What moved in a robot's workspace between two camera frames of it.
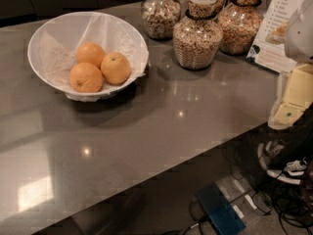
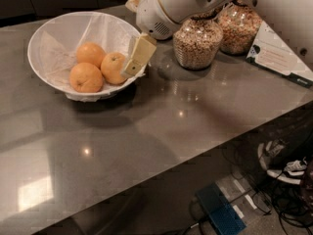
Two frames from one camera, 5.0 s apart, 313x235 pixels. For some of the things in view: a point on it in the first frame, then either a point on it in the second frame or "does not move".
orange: (115, 68) does not move
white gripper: (300, 36) to (151, 14)
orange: (86, 77) does not move
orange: (90, 52) does not move
